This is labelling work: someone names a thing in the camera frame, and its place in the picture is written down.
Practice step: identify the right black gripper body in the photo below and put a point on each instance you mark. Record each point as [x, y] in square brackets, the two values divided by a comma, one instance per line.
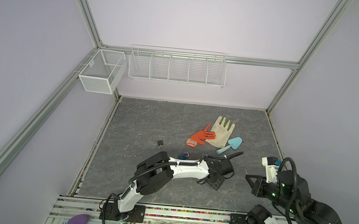
[270, 191]

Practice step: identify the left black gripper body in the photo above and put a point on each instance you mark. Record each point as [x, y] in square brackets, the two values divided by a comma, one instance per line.
[218, 183]

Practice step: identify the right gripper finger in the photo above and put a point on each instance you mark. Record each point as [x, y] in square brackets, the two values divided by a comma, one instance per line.
[254, 178]
[256, 189]

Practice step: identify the red rubber glove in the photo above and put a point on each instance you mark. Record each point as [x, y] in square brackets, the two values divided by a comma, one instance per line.
[200, 137]

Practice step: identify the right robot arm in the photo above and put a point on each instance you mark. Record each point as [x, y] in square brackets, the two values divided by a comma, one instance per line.
[318, 212]

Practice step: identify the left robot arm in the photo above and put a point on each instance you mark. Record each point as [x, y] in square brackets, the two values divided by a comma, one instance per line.
[155, 172]

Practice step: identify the beige cloth glove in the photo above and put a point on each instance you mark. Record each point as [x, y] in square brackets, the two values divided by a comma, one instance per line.
[223, 129]

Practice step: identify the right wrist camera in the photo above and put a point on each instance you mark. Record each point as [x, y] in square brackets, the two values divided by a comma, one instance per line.
[271, 165]

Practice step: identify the white wire shelf basket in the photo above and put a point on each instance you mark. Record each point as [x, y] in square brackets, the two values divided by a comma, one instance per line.
[170, 65]

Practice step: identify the purple cloth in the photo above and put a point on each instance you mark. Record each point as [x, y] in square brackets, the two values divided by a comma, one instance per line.
[79, 219]

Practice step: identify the white mesh box basket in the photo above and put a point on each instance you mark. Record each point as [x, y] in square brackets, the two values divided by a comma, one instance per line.
[103, 72]

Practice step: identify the blue padlock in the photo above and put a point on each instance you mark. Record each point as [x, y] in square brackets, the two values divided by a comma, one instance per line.
[183, 156]

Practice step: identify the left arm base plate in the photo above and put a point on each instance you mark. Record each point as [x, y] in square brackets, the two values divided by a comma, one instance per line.
[112, 213]

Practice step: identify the teal garden trowel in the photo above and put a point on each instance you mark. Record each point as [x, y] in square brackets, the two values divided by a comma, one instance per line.
[233, 143]

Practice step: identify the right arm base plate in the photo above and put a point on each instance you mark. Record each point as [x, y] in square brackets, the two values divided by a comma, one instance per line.
[247, 219]

